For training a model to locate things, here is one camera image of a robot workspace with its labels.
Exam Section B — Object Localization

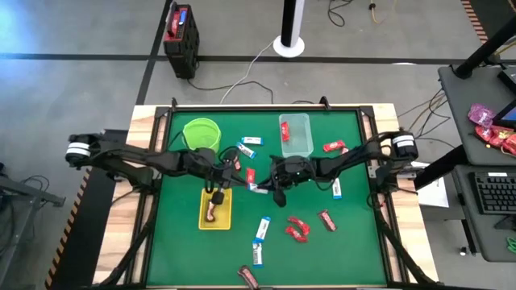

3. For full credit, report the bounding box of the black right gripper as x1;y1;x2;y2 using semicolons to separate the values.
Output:
253;155;314;209

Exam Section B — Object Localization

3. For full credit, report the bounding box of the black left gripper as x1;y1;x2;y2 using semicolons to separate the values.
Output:
206;154;256;206

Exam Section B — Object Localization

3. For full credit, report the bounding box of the yellow plastic basket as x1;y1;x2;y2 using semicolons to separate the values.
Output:
198;187;234;231

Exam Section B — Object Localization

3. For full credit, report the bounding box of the purple candy bag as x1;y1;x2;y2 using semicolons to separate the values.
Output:
467;103;497;130

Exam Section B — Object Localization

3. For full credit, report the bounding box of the red candy bag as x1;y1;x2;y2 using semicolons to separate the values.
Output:
474;124;506;149
501;132;516;157

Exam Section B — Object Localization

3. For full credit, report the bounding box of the clear plastic bin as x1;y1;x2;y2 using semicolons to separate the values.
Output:
278;113;314;160

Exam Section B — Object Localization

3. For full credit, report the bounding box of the green plastic bucket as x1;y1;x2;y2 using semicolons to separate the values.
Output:
181;117;223;154

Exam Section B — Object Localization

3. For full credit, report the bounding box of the green table mat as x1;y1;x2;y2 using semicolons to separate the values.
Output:
147;109;388;288

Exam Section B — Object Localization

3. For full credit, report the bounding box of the black red tool case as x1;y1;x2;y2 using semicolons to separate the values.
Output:
162;2;201;81

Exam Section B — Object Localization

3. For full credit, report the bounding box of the white paper sheet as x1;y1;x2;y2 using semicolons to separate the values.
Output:
410;160;451;209

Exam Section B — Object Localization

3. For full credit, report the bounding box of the black mat hazard striped edge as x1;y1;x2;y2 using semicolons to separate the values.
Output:
44;128;129;290
460;0;516;44

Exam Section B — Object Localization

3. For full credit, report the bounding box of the black desk foot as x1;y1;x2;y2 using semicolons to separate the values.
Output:
414;144;471;190

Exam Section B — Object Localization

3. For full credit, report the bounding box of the grey metal stand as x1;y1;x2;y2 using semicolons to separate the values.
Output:
0;160;68;279

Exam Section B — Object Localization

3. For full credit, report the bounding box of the grey desk top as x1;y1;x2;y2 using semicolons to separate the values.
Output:
438;64;516;167

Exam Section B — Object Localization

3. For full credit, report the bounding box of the dark grey keyboard shelf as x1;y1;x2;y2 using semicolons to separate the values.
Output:
451;164;516;263

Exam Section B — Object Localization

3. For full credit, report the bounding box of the black keyboard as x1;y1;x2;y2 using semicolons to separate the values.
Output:
473;172;516;215

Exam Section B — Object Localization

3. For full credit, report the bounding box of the black laptop blue screen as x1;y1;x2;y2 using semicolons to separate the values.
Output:
492;98;516;130

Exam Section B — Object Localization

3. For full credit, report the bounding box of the black slanted pole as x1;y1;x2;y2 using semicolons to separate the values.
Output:
454;14;516;80

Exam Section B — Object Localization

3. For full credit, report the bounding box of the black flat device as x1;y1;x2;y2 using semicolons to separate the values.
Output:
497;66;516;96

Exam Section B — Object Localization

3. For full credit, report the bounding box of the black metal table frame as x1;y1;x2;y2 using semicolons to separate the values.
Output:
91;96;441;290

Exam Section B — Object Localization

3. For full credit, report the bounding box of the black floor cable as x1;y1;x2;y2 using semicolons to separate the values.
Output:
397;88;455;150
185;78;275;105
327;0;354;28

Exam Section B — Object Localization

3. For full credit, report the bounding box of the white floor cable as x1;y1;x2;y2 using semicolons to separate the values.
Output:
218;39;276;106

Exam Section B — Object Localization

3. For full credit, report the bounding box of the yellow floor cable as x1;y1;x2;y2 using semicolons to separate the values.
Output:
368;0;398;24

